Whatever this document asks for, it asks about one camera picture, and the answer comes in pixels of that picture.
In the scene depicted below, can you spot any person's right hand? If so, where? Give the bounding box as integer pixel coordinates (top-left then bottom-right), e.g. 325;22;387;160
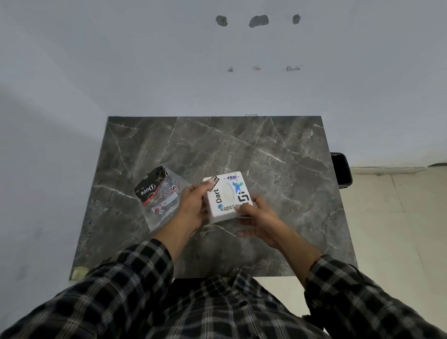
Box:
235;194;284;249

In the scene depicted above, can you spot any person's left hand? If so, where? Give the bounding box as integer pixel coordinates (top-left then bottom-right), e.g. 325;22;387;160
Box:
173;180;214;231

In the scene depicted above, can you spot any white box with stickers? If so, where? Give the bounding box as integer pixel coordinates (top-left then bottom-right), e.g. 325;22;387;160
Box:
203;171;254;224

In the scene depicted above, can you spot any person's right forearm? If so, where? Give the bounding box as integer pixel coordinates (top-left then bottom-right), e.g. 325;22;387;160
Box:
273;224;323;290

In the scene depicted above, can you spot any person's left forearm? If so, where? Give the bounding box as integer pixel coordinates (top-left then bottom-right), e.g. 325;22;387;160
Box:
151;220;200;276

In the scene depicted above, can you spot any clear plastic bag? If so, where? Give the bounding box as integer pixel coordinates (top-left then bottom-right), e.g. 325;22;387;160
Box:
135;166;192;233

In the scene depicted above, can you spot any black and red sachet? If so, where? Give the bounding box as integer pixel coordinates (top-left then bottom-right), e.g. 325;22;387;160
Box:
135;166;180;214

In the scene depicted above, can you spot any person's plaid shirt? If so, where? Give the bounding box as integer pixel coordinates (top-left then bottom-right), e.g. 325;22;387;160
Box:
0;238;447;339

